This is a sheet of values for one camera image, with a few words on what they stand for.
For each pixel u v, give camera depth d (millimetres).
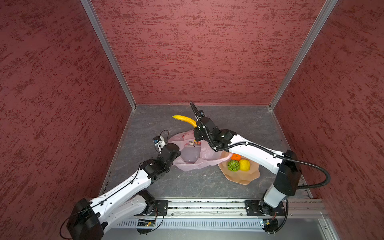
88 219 387
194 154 944
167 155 591
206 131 577
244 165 831
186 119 789
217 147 556
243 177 824
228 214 739
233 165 831
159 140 696
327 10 724
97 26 769
